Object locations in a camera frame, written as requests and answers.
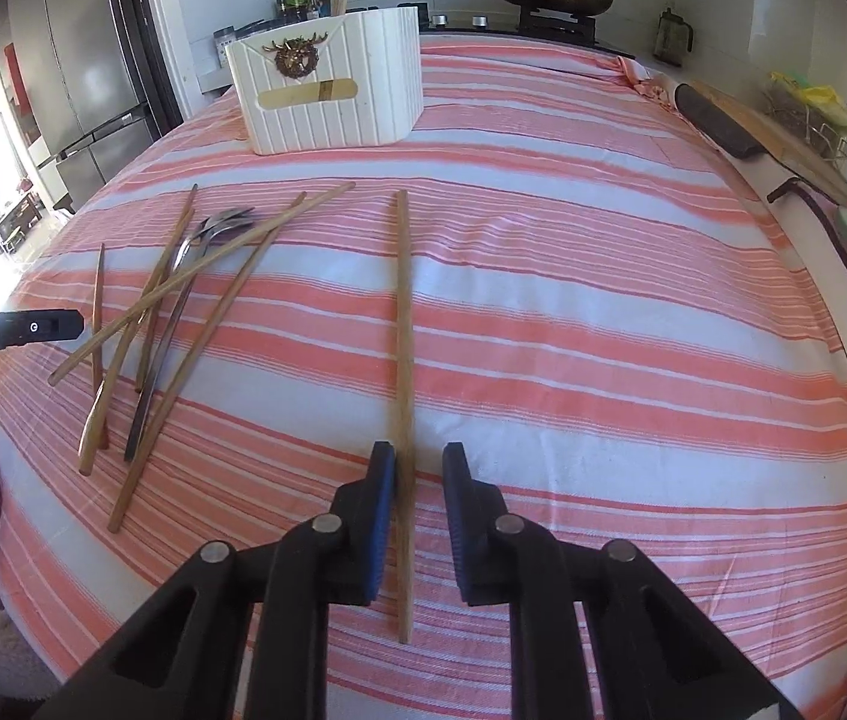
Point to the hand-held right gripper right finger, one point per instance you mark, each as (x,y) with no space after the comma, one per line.
(457,525)

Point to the dark sauce bottle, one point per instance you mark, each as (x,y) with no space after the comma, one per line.
(292,4)
(316,4)

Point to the metal spoon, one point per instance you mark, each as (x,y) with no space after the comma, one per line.
(134,435)
(232,230)

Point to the stainless steel refrigerator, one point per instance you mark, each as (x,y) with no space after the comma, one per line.
(78,52)

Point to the yellow plastic bag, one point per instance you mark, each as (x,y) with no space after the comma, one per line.
(825,97)

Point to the white ribbed storage box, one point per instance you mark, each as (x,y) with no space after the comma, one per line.
(333,120)

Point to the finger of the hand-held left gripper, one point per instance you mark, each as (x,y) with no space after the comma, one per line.
(40,328)

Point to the glass french press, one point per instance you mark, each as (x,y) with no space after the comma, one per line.
(672,37)

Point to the thin dark wooden chopstick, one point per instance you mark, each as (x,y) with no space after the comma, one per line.
(99,300)

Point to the black gas stove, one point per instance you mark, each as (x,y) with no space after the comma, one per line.
(468,21)

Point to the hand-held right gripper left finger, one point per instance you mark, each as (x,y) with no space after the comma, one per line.
(382,525)

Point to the black cutting board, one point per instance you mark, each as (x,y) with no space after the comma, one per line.
(719,124)

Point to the pink striped tablecloth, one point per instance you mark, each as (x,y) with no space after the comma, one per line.
(581,315)

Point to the wooden cutting board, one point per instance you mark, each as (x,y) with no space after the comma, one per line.
(806,157)

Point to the small glass jar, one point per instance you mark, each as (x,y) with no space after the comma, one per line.
(223,45)

